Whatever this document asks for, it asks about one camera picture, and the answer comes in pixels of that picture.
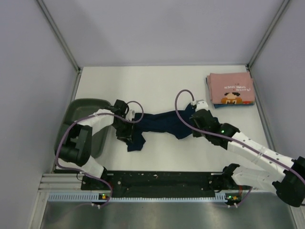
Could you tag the aluminium front frame rail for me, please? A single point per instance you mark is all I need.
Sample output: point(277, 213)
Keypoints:
point(60, 182)

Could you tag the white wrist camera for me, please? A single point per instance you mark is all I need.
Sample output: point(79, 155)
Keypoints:
point(130, 116)
point(199, 105)

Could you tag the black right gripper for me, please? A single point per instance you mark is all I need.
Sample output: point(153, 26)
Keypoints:
point(195, 133)

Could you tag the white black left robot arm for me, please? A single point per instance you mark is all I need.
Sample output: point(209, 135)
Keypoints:
point(83, 131)

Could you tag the navy blue t-shirt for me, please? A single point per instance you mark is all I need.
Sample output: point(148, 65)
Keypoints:
point(167, 122)

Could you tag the aluminium frame post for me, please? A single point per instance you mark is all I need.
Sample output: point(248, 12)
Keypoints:
point(268, 33)
point(58, 35)

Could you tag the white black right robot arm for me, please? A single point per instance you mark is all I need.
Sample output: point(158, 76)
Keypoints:
point(278, 174)

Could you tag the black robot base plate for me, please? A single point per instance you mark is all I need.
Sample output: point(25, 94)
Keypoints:
point(165, 184)

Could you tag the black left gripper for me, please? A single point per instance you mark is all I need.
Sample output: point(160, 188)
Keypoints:
point(127, 135)

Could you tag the dark green plastic bin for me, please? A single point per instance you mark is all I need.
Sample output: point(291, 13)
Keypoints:
point(80, 108)

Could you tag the light blue slotted cable duct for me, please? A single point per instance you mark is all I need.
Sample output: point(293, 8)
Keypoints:
point(100, 198)

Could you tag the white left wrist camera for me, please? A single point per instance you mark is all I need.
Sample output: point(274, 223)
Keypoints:
point(130, 116)

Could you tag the left aluminium frame post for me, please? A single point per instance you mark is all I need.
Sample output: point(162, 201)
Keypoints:
point(58, 35)

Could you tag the right aluminium frame post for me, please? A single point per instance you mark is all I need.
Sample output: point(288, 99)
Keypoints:
point(268, 33)

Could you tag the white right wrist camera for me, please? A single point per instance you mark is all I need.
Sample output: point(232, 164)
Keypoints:
point(199, 105)

